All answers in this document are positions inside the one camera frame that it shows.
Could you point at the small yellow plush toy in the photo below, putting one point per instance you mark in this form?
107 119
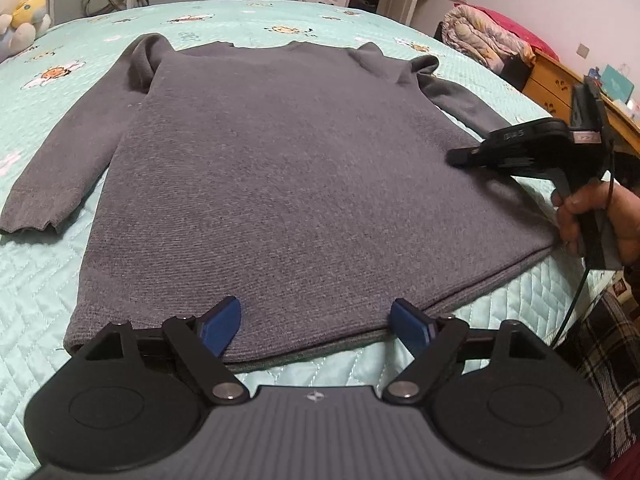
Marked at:
31 10

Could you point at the person's right hand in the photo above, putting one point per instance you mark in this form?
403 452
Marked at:
570 210

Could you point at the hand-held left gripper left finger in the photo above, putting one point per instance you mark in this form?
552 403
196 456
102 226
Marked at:
222 322

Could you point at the folded floral quilt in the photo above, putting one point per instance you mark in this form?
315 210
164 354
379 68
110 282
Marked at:
480 35

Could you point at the grey sweater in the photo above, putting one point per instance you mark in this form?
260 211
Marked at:
280 170

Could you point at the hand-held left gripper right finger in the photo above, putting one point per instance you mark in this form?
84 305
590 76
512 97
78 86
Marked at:
407 325

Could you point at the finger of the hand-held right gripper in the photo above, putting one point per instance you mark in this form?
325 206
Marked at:
472 156

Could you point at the person's plaid clothing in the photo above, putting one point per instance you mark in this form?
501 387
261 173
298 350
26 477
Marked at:
600 385

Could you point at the wall socket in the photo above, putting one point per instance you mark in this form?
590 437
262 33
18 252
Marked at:
582 50

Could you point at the wooden desk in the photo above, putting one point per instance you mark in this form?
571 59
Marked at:
550 85

